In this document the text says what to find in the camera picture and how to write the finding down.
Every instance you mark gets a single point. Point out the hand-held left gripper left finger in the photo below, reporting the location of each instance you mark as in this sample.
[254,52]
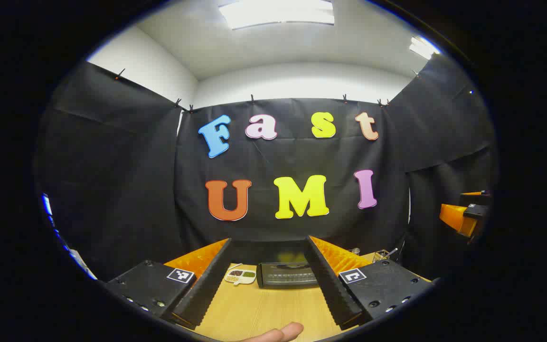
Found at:
[207,285]

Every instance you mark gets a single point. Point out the black electric oven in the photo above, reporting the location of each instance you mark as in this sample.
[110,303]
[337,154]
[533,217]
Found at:
[285,276]

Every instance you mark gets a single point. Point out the white divided food plate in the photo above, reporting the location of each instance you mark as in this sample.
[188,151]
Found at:
[240,276]

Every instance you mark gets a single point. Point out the small ceiling light panel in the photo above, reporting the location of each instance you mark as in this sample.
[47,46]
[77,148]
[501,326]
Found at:
[423,47]

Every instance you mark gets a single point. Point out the clear glass bottle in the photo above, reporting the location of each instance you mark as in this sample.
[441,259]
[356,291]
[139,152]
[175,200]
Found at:
[354,251]

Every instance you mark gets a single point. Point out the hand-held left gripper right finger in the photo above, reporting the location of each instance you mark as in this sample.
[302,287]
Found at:
[333,285]

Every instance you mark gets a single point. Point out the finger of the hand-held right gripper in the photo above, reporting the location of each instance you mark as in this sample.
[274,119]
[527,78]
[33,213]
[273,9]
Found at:
[456,216]
[480,198]

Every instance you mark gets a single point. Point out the large ceiling light panel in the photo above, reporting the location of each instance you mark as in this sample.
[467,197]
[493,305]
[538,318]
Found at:
[278,13]

